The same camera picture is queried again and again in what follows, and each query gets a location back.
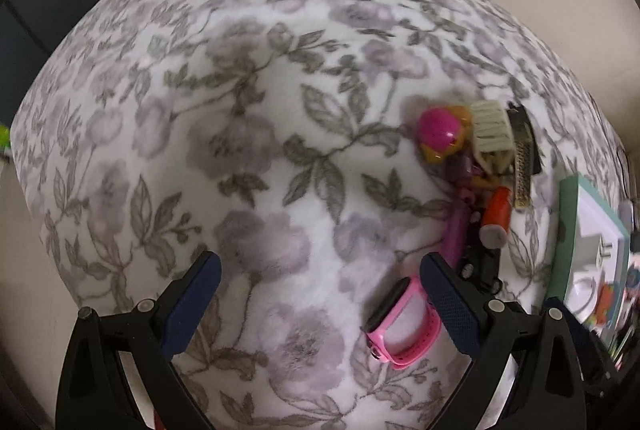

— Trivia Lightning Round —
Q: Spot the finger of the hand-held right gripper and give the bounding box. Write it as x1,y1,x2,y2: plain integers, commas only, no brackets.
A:
546,297,594,337
575,325,626,406

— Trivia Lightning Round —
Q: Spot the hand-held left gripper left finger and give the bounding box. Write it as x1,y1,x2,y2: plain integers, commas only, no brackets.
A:
56,251,222,430

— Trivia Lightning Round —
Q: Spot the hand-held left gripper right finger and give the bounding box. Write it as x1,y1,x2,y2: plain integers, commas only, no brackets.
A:
420,253,587,430

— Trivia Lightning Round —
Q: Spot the pink wrist watch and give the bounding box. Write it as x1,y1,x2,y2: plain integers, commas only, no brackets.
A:
361,275,443,371

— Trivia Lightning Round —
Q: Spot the black toy car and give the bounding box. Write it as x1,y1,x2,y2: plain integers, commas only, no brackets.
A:
457,243,503,296

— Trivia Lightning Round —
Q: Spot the white charger plug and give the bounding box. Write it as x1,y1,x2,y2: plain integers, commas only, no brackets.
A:
582,235,618,276

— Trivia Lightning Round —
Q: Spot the purple tube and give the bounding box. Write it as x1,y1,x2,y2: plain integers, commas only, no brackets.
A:
442,205,473,268

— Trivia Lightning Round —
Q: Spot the teal white cardboard tray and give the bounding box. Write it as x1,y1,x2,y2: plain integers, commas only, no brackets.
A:
545,173,632,351

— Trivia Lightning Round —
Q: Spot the orange glue bottle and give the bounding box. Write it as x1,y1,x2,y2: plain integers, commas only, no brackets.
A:
479,186,513,248

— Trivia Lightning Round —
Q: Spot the gold patterned hair clip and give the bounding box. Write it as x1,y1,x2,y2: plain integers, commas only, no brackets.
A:
506,102,543,211

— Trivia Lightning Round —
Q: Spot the toy figure with magenta helmet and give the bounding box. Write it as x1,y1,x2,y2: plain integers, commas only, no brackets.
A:
417,104,501,206

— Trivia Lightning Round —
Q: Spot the cream claw hair clip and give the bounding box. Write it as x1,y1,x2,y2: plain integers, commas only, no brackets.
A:
470,99,518,173

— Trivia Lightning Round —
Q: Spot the floral grey white blanket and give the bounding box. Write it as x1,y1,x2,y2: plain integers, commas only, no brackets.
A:
11,0,631,430

